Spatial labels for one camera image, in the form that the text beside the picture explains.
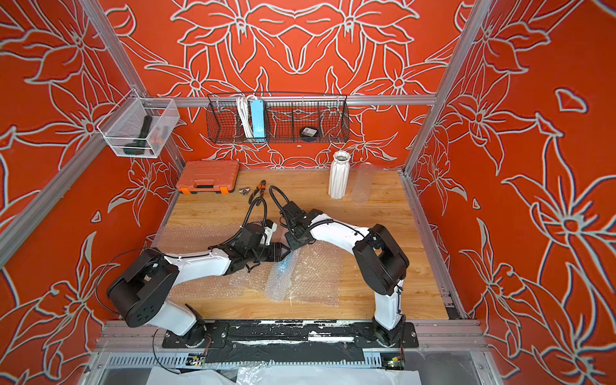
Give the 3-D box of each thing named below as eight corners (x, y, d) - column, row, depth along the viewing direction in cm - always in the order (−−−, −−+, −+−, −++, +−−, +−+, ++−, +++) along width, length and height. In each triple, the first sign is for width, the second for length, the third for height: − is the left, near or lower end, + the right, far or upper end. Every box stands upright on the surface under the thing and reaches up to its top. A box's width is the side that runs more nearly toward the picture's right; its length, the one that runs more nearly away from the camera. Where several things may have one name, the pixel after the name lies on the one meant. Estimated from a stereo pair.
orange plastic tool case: (177, 195, 112) (172, 187, 108) (189, 168, 124) (185, 160, 120) (233, 195, 112) (230, 187, 108) (240, 168, 124) (237, 160, 119)
